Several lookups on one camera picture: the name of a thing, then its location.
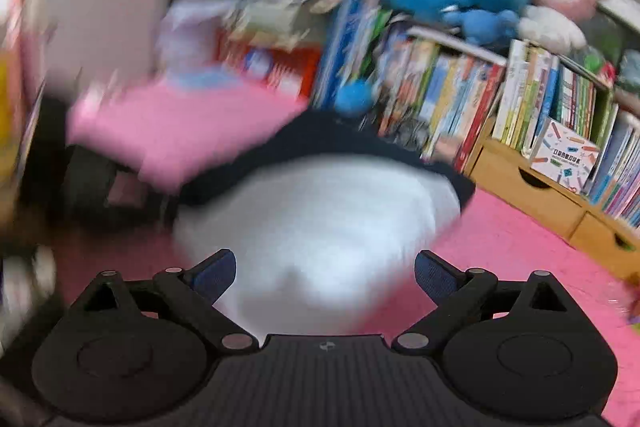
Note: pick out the blue round plush ball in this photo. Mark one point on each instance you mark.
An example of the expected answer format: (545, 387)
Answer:
(352, 97)

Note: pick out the white shelf board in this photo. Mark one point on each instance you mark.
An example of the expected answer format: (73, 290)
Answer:
(475, 52)

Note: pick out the stack of paper booklets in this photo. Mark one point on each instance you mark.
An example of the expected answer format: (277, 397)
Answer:
(265, 14)

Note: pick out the row of tall blue books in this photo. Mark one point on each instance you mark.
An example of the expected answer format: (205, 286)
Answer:
(350, 42)

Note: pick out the wooden drawer organizer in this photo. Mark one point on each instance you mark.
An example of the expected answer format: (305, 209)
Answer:
(505, 167)

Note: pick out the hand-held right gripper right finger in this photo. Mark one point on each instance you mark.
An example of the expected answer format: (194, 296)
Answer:
(435, 274)

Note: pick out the dark object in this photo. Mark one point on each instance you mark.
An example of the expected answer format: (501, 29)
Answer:
(90, 187)

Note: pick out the white printed card box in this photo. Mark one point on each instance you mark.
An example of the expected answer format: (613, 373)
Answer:
(565, 157)

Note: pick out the loose white papers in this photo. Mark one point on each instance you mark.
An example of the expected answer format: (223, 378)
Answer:
(190, 22)

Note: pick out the red plastic crate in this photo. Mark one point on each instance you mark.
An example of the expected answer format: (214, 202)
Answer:
(285, 67)

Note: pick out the row of thin children's books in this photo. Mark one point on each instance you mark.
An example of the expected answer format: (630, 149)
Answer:
(530, 92)

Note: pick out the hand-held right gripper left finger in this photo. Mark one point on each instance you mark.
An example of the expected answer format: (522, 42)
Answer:
(215, 274)

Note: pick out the pink mat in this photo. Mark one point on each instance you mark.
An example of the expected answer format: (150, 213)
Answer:
(500, 232)

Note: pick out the black model bicycle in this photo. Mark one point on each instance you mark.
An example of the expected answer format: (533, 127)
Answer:
(410, 134)

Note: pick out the navy white striped jacket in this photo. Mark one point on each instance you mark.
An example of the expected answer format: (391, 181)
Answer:
(325, 217)

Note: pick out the blue white printed sheet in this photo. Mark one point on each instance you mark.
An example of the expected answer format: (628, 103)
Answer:
(205, 79)

